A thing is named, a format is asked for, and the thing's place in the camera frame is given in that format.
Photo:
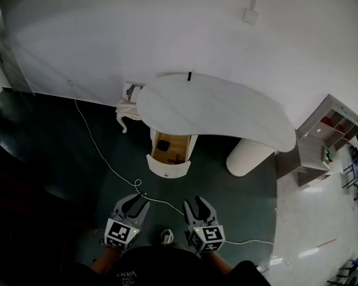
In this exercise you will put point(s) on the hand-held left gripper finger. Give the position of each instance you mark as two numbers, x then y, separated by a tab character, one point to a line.
126	201
142	214

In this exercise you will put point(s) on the white wooden drawer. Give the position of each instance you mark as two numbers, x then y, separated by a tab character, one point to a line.
167	166

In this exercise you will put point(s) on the dark sofa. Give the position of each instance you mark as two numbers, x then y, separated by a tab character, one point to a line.
32	213

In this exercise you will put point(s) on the grey door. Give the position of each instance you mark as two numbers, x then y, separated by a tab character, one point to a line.
9	55

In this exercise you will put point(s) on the person's right forearm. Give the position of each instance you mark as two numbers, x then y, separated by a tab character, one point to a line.
217	264

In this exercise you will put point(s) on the small grey device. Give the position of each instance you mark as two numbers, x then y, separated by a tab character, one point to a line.
133	91

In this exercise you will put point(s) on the white wall socket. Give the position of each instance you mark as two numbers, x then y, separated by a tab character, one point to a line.
70	82

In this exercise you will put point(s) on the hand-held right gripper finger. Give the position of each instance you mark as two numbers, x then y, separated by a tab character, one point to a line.
208	211
189	214

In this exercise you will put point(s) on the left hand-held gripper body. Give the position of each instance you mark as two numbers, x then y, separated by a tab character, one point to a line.
119	234

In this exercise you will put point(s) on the white wall switch box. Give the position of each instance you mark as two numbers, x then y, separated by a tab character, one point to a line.
250	15

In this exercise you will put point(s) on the person's white shoe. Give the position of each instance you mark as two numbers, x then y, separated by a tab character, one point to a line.
167	236

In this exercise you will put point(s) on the small black upright device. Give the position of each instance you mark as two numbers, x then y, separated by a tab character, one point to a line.
189	76

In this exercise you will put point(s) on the white dressing table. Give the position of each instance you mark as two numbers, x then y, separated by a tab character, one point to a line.
211	109

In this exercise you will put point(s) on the person's left forearm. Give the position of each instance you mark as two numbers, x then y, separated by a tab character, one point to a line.
106	262

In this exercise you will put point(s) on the black square box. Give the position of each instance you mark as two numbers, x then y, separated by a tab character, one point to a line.
163	145

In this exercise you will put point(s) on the grey wooden shelf unit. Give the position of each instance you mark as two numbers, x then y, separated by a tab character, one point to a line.
313	159

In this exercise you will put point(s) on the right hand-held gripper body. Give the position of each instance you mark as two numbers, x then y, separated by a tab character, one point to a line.
207	237

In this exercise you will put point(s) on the person's black shirt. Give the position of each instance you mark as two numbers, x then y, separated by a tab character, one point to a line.
167	267

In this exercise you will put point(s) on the red container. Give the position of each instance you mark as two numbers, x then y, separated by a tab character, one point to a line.
340	128
326	121

